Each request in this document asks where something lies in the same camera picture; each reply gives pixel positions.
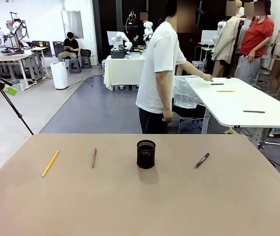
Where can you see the table with cream cloth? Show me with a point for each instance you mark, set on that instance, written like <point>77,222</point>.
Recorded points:
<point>122,71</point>

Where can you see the black red marker pen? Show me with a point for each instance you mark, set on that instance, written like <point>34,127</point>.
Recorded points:
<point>202,160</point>

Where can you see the pink pen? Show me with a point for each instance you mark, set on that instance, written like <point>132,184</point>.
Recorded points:
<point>94,158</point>

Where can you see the black floor stand leg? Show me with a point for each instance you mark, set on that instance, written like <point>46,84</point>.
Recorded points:
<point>277,165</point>

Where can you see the person's right forearm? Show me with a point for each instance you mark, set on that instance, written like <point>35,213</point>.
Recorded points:
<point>164,98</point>

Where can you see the thin black pen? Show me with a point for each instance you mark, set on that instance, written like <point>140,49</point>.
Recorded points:
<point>217,84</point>

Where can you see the thin yellow pencil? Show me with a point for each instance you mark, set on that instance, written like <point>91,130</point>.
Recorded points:
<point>225,91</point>

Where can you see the black mesh pen holder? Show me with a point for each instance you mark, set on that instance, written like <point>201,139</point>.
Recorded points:
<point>146,157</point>

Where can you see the person's left hand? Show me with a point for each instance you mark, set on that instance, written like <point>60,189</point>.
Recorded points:
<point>207,78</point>

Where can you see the yellow green object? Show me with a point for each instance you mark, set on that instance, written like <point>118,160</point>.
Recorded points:
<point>229,131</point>

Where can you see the white air purifier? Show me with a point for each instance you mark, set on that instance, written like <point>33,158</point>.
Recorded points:
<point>59,75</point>

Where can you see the person in red shirt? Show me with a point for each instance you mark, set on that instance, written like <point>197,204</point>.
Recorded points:
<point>255,37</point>

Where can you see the seated person in black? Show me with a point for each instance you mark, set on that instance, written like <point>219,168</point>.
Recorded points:
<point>69,45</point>

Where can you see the white monitor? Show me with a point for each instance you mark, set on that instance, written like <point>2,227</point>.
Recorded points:
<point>208,37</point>

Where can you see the person's right hand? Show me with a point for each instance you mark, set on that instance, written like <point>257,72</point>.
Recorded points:
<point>167,116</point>

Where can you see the person's left forearm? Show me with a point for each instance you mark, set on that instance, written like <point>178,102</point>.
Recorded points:
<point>194,70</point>

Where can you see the grey plastic stool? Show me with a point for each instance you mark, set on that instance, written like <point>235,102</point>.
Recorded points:
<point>86,62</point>
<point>75,66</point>

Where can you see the white humanoid robot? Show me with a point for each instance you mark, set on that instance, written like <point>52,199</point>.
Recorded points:
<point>148,30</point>

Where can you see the person in white t-shirt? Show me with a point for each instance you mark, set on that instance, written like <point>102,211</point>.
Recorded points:
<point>159,61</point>

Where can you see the grey equipment box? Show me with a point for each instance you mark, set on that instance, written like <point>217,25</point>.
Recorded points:
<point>117,53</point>

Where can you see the black tripod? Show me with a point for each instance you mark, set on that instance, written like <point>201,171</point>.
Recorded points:
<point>19,115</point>

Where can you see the grey wall panel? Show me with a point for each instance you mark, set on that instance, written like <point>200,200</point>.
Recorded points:
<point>72,24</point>

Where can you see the white side table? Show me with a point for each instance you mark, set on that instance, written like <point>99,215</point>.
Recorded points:
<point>228,103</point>

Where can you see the black bag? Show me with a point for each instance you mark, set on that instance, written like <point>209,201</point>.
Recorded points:
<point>85,52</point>

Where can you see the standing person in black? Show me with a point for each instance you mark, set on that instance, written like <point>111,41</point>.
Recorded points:
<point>140,29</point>

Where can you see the small white background robot arm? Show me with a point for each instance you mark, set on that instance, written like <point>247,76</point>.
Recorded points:
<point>120,38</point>

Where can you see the plastic covered black chair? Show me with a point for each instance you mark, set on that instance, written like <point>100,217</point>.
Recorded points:
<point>184,96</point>

